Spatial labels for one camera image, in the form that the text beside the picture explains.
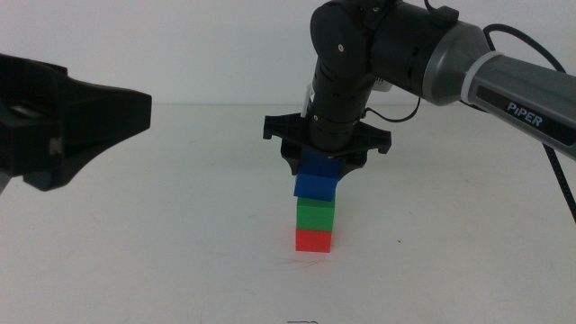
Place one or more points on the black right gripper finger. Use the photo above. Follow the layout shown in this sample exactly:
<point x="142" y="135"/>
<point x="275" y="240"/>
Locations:
<point x="291" y="162"/>
<point x="351" y="165"/>

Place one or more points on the blue cube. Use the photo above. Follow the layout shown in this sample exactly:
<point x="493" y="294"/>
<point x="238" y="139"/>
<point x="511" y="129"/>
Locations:
<point x="315" y="184"/>

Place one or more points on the green cube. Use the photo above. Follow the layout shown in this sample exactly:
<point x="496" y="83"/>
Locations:
<point x="315" y="216"/>

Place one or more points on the red cube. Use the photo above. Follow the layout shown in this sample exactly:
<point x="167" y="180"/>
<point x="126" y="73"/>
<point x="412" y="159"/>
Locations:
<point x="313" y="241"/>

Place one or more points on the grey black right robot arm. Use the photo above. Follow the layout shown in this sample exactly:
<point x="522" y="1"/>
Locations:
<point x="517" y="90"/>

